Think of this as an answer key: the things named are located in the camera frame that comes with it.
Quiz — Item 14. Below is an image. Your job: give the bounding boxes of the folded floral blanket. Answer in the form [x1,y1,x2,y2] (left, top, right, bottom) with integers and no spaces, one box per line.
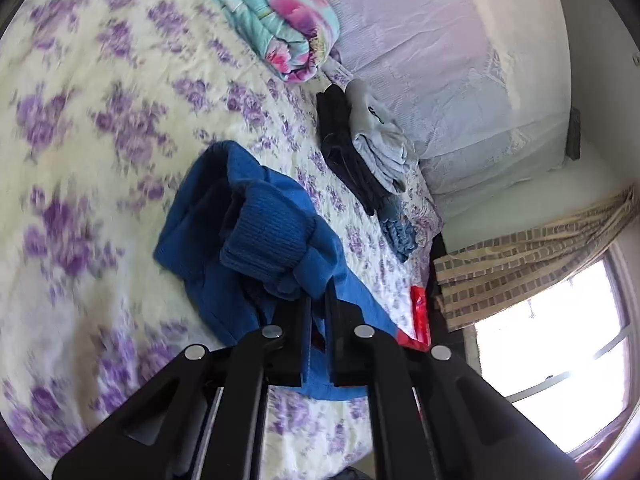
[180,0,341,83]

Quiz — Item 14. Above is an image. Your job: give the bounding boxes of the folded grey garment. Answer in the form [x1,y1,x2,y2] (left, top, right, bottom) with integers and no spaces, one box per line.
[345,79,420,193]

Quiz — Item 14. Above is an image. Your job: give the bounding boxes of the purple floral bedspread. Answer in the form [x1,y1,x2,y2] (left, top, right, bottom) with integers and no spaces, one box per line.
[0,0,446,480]

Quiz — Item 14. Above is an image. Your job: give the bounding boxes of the beige checked curtain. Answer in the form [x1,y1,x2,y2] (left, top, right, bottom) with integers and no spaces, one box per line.
[432,185,640,333]

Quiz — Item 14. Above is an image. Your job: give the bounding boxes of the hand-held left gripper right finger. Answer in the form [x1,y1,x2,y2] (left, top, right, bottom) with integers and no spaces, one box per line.
[325,280,581,480]

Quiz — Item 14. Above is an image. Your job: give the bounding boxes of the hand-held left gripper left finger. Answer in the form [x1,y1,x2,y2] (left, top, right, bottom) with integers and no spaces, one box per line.
[52,292,313,480]

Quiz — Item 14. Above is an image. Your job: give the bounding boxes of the folded blue jeans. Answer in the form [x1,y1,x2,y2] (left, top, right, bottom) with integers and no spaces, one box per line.
[378,199,418,263]

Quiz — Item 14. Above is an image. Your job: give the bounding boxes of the window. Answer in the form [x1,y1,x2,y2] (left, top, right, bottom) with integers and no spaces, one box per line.
[472,250,636,461]

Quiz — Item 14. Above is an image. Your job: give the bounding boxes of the folded black garment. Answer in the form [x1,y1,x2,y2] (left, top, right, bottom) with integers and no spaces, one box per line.
[316,84,401,216]

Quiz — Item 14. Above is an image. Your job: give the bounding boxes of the red shirt with striped collar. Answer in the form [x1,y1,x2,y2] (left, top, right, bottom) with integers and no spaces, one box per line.
[397,285,432,352]

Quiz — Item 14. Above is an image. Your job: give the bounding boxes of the white pillow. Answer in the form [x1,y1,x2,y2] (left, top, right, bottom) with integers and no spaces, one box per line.
[290,0,573,218]

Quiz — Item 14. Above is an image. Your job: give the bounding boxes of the blue knit sweater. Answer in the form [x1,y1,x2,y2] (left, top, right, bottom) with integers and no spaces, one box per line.
[152,140,401,401]

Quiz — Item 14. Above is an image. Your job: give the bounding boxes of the dark narrow object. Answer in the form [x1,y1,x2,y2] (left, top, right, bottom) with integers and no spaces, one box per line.
[565,107,582,161]

